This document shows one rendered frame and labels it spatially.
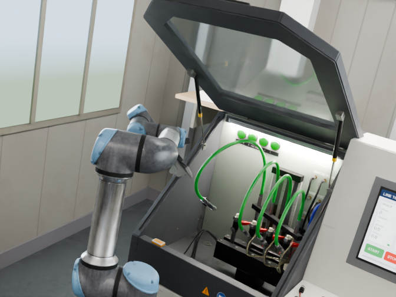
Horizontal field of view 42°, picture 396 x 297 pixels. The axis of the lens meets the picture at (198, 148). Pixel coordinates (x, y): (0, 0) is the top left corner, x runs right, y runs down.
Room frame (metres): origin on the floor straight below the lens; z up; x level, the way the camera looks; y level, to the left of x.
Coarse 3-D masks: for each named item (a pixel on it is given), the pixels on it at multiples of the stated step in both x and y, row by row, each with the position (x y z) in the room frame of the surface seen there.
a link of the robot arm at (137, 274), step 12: (132, 264) 1.44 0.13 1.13; (144, 264) 1.46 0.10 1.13; (120, 276) 1.39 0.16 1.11; (132, 276) 1.38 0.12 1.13; (144, 276) 1.39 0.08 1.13; (156, 276) 1.42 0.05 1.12; (120, 288) 1.37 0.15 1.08; (132, 288) 1.37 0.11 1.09; (144, 288) 1.37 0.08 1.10; (156, 288) 1.40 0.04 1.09
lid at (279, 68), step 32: (160, 0) 1.72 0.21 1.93; (192, 0) 1.66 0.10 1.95; (224, 0) 1.62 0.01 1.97; (160, 32) 1.97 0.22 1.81; (192, 32) 1.88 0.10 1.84; (224, 32) 1.76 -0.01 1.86; (256, 32) 1.61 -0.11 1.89; (288, 32) 1.51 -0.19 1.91; (192, 64) 2.11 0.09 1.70; (224, 64) 2.01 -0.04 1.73; (256, 64) 1.86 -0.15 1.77; (288, 64) 1.74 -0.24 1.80; (320, 64) 1.59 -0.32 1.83; (224, 96) 2.31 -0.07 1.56; (256, 96) 2.15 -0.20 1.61; (288, 96) 1.99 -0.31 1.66; (320, 96) 1.85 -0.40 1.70; (352, 96) 1.78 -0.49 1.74; (288, 128) 2.28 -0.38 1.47; (320, 128) 2.09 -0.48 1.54; (352, 128) 1.93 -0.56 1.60
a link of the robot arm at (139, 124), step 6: (132, 120) 1.88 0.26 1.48; (138, 120) 1.86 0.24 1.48; (144, 120) 1.89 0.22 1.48; (132, 126) 1.81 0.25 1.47; (138, 126) 1.82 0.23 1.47; (144, 126) 1.84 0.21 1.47; (150, 126) 1.84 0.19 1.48; (156, 126) 1.85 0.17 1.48; (132, 132) 1.81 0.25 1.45; (138, 132) 1.81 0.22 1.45; (144, 132) 1.82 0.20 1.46; (150, 132) 1.83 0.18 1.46
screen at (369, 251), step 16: (384, 192) 1.84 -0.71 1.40; (368, 208) 1.84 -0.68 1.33; (384, 208) 1.82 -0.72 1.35; (368, 224) 1.82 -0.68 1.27; (384, 224) 1.79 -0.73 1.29; (368, 240) 1.80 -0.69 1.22; (384, 240) 1.77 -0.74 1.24; (352, 256) 1.80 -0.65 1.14; (368, 256) 1.77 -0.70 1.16; (384, 256) 1.75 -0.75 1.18; (384, 272) 1.73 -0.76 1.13
